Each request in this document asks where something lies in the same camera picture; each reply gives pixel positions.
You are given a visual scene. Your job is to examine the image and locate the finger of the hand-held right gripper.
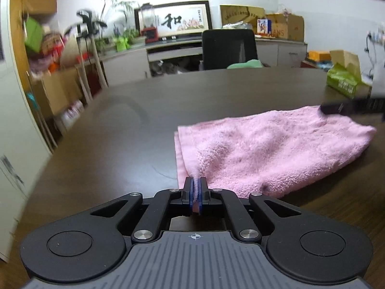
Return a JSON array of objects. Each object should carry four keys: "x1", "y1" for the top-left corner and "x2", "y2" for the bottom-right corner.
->
[{"x1": 319, "y1": 102, "x2": 356, "y2": 115}]

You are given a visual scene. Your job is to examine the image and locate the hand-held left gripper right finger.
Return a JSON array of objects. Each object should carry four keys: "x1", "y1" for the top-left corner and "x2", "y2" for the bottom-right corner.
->
[{"x1": 200, "y1": 177, "x2": 304, "y2": 243}]

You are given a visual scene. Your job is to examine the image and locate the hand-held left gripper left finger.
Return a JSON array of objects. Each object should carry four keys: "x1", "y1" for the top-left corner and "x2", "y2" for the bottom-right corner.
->
[{"x1": 90, "y1": 177, "x2": 195, "y2": 243}]

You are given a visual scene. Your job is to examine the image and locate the pink towel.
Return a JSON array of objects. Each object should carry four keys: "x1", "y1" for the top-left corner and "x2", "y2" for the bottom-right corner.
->
[{"x1": 174, "y1": 105, "x2": 378, "y2": 215}]

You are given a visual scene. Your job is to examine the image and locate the orange flat box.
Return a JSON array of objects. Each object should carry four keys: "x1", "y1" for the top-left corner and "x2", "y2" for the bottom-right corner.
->
[{"x1": 308, "y1": 50, "x2": 332, "y2": 63}]

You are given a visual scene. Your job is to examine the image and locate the green cloth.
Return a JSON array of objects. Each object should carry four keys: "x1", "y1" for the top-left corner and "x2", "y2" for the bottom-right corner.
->
[{"x1": 226, "y1": 59, "x2": 264, "y2": 69}]

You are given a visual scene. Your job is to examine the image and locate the small printed box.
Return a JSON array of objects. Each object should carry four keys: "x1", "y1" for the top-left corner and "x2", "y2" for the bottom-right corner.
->
[{"x1": 257, "y1": 19, "x2": 272, "y2": 35}]

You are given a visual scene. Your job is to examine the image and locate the black office chair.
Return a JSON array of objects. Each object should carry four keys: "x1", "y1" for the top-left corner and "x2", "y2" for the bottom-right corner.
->
[{"x1": 201, "y1": 29, "x2": 259, "y2": 72}]

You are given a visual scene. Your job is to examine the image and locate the cardboard boxes on cabinet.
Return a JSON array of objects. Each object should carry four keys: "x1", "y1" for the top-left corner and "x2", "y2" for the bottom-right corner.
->
[{"x1": 220, "y1": 4, "x2": 267, "y2": 30}]

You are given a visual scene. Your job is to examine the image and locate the white cabinet with dark top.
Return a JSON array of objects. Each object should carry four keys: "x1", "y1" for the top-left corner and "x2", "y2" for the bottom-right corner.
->
[{"x1": 75, "y1": 36, "x2": 308, "y2": 104}]

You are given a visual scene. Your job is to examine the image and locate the open brown cardboard box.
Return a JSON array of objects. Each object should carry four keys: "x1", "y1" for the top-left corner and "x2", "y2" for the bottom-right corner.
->
[{"x1": 32, "y1": 66, "x2": 86, "y2": 116}]

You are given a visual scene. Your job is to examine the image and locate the small potted plant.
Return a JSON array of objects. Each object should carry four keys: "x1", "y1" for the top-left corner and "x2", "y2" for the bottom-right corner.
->
[{"x1": 123, "y1": 28, "x2": 146, "y2": 45}]

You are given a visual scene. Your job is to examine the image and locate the framed calligraphy picture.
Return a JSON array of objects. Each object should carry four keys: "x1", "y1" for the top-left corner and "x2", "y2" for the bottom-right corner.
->
[{"x1": 134, "y1": 0, "x2": 213, "y2": 40}]

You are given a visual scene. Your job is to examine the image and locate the red base blender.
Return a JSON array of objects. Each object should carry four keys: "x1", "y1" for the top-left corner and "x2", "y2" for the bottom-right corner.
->
[{"x1": 140, "y1": 4, "x2": 159, "y2": 43}]

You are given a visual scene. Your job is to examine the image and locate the tall palm plant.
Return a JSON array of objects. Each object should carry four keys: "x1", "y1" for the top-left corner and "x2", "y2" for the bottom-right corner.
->
[{"x1": 101, "y1": 0, "x2": 140, "y2": 33}]

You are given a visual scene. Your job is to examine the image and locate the wall outlet with plug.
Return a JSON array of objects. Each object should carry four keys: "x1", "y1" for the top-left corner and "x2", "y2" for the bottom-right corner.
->
[{"x1": 366, "y1": 29, "x2": 385, "y2": 45}]

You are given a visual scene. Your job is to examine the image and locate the blue handled mop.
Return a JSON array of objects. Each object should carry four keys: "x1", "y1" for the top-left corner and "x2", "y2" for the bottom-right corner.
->
[{"x1": 26, "y1": 90, "x2": 59, "y2": 149}]

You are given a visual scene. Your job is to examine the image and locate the black handled white frame trolley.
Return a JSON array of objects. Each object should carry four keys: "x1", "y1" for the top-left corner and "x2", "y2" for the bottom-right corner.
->
[{"x1": 63, "y1": 9, "x2": 109, "y2": 103}]

